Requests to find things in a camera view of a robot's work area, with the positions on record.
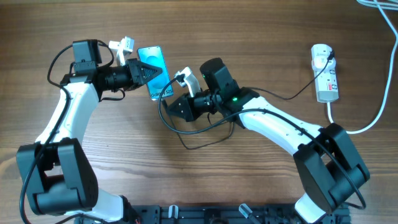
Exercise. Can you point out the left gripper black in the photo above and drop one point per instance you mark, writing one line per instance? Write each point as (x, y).
(135, 67)

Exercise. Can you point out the white USB charger plug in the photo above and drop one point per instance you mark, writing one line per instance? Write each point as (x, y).
(319, 62)

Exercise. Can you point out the Galaxy S25 smartphone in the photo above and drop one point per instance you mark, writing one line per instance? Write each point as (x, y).
(153, 56)

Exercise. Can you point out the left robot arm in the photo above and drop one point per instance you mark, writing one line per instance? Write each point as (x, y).
(57, 177)

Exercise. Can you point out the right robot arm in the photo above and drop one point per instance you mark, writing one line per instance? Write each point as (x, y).
(329, 165)

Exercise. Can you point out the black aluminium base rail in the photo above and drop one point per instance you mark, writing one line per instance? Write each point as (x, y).
(266, 214)

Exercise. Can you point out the white power strip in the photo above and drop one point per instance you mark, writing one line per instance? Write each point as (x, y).
(326, 85)

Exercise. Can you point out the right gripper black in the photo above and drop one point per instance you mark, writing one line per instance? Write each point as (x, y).
(189, 112)

